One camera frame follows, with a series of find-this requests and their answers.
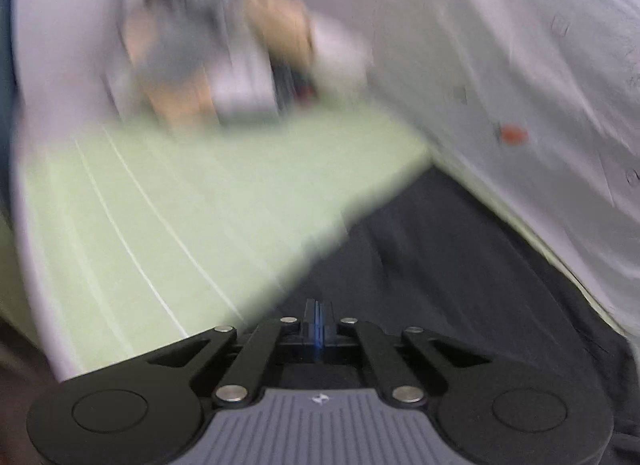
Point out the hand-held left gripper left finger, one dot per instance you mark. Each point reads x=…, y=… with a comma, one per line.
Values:
x=311, y=330

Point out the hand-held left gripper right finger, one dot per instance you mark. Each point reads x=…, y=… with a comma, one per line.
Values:
x=324, y=330

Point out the black cargo pants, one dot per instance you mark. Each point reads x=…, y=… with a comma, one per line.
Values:
x=450, y=270

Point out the pile of mixed clothes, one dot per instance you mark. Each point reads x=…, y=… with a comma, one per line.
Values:
x=280, y=25

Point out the green grid bed sheet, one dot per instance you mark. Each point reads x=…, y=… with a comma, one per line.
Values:
x=175, y=195

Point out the grey garment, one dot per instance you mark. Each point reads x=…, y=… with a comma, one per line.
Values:
x=175, y=50

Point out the carrot print backdrop sheet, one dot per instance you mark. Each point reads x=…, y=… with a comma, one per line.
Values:
x=475, y=45

